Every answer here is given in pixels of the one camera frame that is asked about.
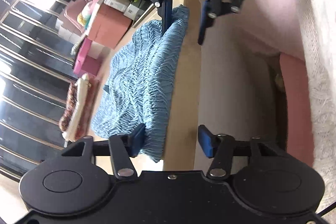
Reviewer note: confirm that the white cardboard box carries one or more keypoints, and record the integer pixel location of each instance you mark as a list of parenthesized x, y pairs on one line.
[(120, 5)]

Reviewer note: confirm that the black laptop on table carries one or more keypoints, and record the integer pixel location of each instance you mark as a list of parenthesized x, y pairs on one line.
[(145, 8)]

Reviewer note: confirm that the white folded cloth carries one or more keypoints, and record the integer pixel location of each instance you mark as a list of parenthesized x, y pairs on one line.
[(82, 85)]

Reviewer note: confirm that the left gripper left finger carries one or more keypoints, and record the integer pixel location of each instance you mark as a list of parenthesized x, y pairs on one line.
[(136, 140)]

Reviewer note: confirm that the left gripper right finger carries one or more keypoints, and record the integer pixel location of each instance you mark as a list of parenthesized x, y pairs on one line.
[(207, 141)]

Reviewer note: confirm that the salmon pink storage box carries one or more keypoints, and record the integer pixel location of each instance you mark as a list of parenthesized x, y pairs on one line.
[(108, 27)]

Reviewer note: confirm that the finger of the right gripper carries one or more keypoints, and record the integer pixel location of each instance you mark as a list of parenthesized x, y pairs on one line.
[(165, 12), (205, 21)]

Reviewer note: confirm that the magenta pink box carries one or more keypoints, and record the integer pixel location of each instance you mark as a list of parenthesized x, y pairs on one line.
[(87, 59)]

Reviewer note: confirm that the blue textured knit garment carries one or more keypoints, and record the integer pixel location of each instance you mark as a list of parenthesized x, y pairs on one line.
[(140, 84)]

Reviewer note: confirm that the red patterned folded cloth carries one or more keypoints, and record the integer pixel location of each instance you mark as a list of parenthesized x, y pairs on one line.
[(88, 106)]

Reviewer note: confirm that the floral folded cloth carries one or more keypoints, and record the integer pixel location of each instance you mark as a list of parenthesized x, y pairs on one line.
[(70, 107)]

